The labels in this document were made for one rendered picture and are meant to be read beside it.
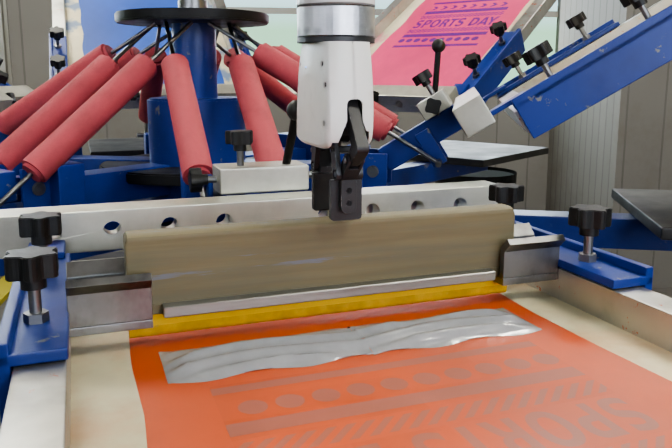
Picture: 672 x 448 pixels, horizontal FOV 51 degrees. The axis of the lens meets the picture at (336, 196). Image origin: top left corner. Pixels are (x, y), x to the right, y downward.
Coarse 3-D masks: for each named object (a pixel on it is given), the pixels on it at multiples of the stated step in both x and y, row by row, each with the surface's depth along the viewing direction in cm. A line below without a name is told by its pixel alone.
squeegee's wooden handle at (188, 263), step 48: (144, 240) 63; (192, 240) 65; (240, 240) 66; (288, 240) 68; (336, 240) 70; (384, 240) 72; (432, 240) 74; (480, 240) 76; (192, 288) 66; (240, 288) 67; (288, 288) 69
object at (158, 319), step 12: (432, 288) 76; (444, 288) 76; (456, 288) 77; (324, 300) 72; (336, 300) 72; (348, 300) 72; (360, 300) 73; (216, 312) 68; (228, 312) 68; (240, 312) 69; (252, 312) 69; (264, 312) 70; (156, 324) 66
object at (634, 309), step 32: (544, 288) 81; (576, 288) 76; (608, 288) 71; (640, 288) 71; (608, 320) 71; (640, 320) 67; (32, 384) 49; (64, 384) 49; (32, 416) 45; (64, 416) 45
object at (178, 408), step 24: (168, 336) 68; (192, 336) 68; (216, 336) 68; (240, 336) 68; (264, 336) 68; (144, 360) 62; (336, 360) 62; (360, 360) 62; (144, 384) 57; (168, 384) 57; (192, 384) 57; (216, 384) 57; (144, 408) 53; (168, 408) 53; (192, 408) 53; (216, 408) 53; (168, 432) 50; (192, 432) 50; (216, 432) 50
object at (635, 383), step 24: (360, 312) 74; (384, 312) 74; (408, 312) 74; (432, 312) 74; (528, 312) 74; (504, 336) 68; (528, 336) 68; (552, 336) 68; (576, 336) 68; (384, 360) 62; (576, 360) 62; (600, 360) 62; (624, 360) 62; (624, 384) 57; (648, 384) 57; (648, 408) 53
